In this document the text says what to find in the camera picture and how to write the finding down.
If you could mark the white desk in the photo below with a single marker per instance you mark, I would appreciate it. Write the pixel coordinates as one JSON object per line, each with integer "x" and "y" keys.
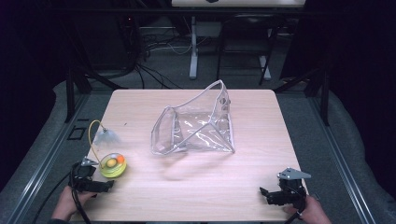
{"x": 194, "y": 43}

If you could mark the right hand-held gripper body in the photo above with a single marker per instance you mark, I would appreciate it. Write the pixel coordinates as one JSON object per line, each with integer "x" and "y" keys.
{"x": 291, "y": 186}

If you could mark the clear plastic zipper bag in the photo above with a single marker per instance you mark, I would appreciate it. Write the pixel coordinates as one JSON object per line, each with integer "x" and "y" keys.
{"x": 199, "y": 127}

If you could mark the black metal stand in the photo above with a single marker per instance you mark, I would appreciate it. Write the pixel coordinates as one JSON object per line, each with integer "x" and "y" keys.
{"x": 317, "y": 84}
{"x": 74, "y": 84}

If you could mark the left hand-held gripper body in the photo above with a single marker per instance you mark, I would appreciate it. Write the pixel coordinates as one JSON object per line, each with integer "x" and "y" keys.
{"x": 83, "y": 176}

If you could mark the person's left hand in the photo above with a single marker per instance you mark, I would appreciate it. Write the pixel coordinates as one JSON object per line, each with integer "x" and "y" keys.
{"x": 69, "y": 202}

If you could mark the person's right hand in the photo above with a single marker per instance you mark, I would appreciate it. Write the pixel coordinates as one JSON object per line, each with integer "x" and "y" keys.
{"x": 313, "y": 212}

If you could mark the black chair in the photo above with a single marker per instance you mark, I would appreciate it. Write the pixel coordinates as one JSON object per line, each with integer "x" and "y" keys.
{"x": 243, "y": 37}

